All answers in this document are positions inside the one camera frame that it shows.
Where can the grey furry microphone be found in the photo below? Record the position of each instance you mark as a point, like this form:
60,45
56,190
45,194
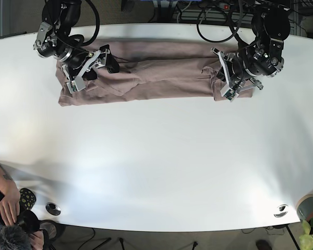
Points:
14,238

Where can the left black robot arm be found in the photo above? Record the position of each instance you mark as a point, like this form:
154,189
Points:
263,56

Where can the right table cable grommet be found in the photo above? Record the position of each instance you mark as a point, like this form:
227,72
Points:
281,211

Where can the green potted plant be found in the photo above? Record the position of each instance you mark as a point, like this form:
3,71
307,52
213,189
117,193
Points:
306,239

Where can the left table cable grommet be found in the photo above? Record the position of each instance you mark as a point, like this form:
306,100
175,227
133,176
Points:
53,209

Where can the person's bare forearm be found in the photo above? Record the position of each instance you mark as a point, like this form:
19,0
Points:
0,179

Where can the person's hand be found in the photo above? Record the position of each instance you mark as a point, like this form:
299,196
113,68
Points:
9,205

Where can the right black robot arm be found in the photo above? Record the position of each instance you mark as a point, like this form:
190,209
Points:
54,39

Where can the mauve pink T-shirt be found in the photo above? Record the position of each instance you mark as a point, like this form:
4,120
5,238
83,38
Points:
150,70

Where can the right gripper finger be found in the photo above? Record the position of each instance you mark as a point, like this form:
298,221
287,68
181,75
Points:
109,62

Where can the black camera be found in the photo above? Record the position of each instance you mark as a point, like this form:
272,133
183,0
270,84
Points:
28,221

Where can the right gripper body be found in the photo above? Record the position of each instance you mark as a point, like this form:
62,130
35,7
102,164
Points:
80,66

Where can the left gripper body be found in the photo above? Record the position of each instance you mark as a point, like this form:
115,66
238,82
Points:
235,77

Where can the grey tape roll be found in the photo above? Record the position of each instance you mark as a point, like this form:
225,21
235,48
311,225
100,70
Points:
304,208

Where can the table cable grommet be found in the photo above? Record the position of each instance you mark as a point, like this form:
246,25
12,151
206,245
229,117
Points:
281,211
53,209

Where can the black gold-dotted cup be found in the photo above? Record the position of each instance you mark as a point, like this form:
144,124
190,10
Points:
27,199

